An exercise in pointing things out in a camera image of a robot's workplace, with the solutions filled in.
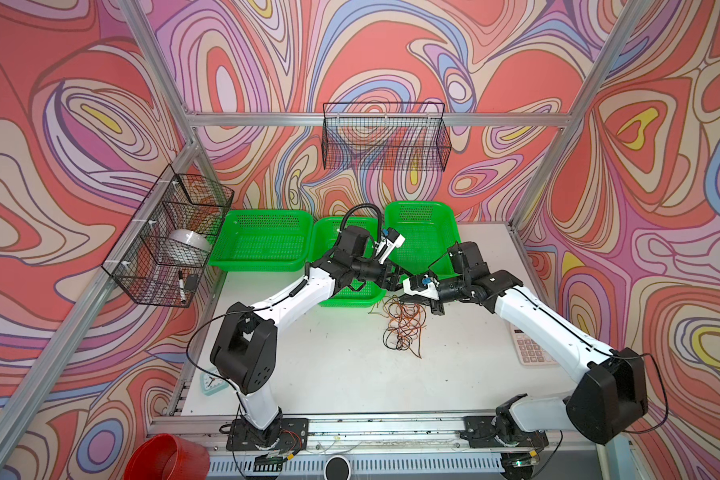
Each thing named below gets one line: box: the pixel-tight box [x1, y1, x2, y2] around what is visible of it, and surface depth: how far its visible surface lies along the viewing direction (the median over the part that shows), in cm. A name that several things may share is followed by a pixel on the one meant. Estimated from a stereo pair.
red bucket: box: [124, 433, 211, 480], surface depth 62 cm
